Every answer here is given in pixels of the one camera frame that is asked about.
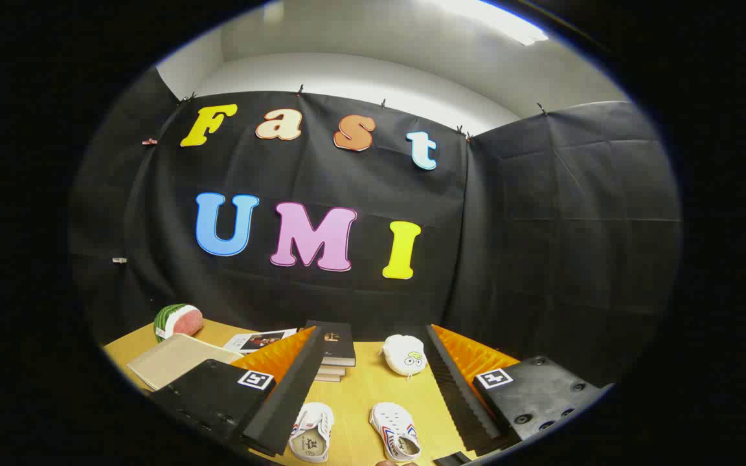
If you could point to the brown cover book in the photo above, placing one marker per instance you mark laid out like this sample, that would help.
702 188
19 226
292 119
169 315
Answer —
333 370
327 378

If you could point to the white canvas shoe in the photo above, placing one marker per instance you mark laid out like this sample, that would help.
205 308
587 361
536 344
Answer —
315 421
389 421

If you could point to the white plush toy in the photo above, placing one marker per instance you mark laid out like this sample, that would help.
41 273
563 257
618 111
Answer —
402 356

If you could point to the black cover book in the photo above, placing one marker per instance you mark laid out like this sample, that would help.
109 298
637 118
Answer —
337 340

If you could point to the beige fabric storage box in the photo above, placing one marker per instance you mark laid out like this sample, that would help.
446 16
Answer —
175 359

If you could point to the white portrait cover book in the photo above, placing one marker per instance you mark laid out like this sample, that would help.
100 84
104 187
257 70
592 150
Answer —
263 340

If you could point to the watermelon slice plush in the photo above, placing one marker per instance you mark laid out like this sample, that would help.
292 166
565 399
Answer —
182 320

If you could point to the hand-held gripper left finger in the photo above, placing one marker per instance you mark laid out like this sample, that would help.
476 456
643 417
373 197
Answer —
295 395

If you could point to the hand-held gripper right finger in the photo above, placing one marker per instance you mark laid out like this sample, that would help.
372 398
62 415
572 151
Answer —
460 401

